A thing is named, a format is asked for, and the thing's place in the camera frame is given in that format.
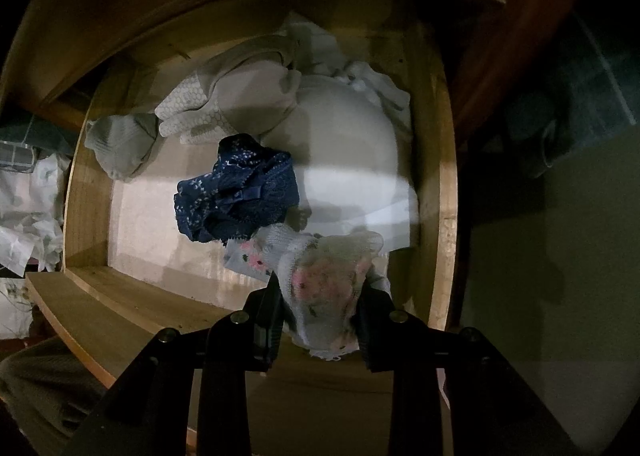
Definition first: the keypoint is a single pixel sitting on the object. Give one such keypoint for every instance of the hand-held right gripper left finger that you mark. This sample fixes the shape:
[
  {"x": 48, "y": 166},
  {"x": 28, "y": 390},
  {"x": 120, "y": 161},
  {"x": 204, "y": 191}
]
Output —
[{"x": 272, "y": 318}]

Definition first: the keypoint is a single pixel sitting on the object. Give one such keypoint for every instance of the wooden drawer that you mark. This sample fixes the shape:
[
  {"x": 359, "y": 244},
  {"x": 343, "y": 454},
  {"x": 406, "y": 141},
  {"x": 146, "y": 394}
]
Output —
[{"x": 445, "y": 160}]

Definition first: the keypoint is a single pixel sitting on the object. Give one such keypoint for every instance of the white padded bra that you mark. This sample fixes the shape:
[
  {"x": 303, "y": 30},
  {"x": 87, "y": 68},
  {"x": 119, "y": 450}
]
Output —
[{"x": 345, "y": 135}]

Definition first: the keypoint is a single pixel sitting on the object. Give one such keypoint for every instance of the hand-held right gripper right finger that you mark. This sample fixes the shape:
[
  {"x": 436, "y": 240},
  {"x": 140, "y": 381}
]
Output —
[{"x": 365, "y": 323}]

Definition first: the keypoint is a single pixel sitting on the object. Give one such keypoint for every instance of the white crumpled cloth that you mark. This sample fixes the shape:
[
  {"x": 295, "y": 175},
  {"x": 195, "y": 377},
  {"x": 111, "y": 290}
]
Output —
[{"x": 375, "y": 83}]

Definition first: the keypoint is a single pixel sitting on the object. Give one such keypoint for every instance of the white pink floral underwear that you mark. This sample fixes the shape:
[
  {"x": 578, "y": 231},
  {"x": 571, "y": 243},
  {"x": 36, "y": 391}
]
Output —
[{"x": 320, "y": 286}]

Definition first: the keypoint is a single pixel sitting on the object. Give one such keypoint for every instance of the navy floral lace underwear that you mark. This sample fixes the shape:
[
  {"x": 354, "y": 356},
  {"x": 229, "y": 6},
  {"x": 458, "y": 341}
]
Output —
[{"x": 235, "y": 196}]

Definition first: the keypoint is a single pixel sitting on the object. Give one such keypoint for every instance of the crumpled white paper pile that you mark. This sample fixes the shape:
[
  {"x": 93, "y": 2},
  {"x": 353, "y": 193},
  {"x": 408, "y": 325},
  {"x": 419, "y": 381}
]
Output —
[{"x": 30, "y": 206}]

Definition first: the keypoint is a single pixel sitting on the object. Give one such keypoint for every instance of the pale grey folded cloth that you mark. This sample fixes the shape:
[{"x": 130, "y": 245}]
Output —
[{"x": 310, "y": 43}]

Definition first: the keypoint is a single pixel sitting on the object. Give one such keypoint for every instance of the blue checked cloth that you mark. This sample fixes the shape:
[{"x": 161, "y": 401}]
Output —
[{"x": 575, "y": 100}]

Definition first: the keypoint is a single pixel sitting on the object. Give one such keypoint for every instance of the person's olive trousers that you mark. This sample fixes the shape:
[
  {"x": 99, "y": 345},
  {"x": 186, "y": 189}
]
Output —
[{"x": 40, "y": 386}]

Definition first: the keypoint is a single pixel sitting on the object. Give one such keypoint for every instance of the pale ribbed underwear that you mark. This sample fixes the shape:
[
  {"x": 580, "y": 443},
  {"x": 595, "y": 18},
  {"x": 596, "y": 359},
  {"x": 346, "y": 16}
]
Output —
[{"x": 117, "y": 145}]

